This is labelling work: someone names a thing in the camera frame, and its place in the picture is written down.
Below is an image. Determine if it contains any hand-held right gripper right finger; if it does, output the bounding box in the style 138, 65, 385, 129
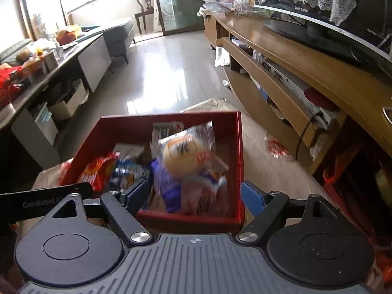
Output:
236, 181, 337, 247

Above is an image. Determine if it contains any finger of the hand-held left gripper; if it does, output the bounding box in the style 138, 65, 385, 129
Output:
61, 182, 93, 199

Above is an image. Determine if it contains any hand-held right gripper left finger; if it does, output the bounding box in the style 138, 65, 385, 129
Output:
50, 178, 155, 247

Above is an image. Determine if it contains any blue snack packet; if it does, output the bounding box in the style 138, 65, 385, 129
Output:
110, 158, 150, 190

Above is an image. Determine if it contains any red printed snack packet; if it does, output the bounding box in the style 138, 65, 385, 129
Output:
76, 155, 118, 192

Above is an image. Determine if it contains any white grey snack packet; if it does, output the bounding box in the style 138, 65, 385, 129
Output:
114, 143, 145, 163

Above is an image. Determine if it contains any clear packet with bun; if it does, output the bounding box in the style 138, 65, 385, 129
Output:
158, 122, 230, 178

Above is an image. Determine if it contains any silver snack packet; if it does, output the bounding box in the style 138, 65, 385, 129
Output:
181, 173, 227, 215

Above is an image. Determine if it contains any red cardboard box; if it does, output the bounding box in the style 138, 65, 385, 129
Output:
60, 112, 245, 225

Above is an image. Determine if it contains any white brown snack packet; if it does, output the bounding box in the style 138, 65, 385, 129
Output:
151, 122, 184, 143

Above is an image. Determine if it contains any white storage box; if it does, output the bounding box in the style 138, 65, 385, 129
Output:
47, 80, 89, 121

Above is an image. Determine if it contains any orange plastic bag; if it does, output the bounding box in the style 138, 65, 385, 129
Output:
321, 147, 392, 282

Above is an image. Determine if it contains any white media player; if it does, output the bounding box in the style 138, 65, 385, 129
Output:
260, 58, 337, 120

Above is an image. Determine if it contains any red plastic bag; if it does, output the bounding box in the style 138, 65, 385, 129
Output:
0, 64, 25, 105

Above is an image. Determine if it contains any dark coffee table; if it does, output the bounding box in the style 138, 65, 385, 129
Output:
0, 34, 112, 166

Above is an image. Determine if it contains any wooden television cabinet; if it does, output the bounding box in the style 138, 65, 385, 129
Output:
202, 9, 392, 178

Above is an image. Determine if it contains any white paper bag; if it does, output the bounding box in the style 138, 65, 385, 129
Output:
214, 46, 230, 68

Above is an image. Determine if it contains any grey sofa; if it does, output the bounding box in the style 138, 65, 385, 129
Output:
66, 17, 135, 65

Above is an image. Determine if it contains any wooden chair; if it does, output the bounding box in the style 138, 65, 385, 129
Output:
135, 0, 157, 34

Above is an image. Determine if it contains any glass sliding door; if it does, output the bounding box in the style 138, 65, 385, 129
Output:
153, 0, 206, 36

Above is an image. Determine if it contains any pile of clear plastic bags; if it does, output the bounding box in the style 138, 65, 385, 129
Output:
204, 0, 270, 16

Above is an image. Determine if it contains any black television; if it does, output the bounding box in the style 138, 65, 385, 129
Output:
253, 0, 392, 77

